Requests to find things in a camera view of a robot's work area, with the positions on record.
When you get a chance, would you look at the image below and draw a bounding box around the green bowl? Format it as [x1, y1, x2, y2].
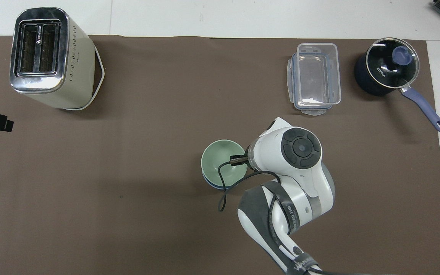
[201, 139, 248, 188]

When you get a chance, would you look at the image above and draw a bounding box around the blue bowl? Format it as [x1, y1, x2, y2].
[202, 173, 243, 191]

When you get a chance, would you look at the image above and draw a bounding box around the clear container lid blue seal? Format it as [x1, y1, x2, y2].
[287, 53, 333, 116]

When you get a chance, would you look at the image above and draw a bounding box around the clear plastic container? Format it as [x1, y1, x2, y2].
[296, 43, 342, 108]

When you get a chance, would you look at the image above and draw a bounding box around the cream and silver toaster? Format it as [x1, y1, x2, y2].
[10, 7, 105, 112]

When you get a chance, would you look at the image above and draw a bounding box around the glass pot lid blue knob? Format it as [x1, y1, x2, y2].
[366, 37, 421, 89]

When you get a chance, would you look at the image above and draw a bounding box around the dark blue saucepan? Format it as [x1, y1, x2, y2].
[354, 37, 440, 133]

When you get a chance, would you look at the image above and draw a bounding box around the black cable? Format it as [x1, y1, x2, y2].
[218, 154, 281, 213]

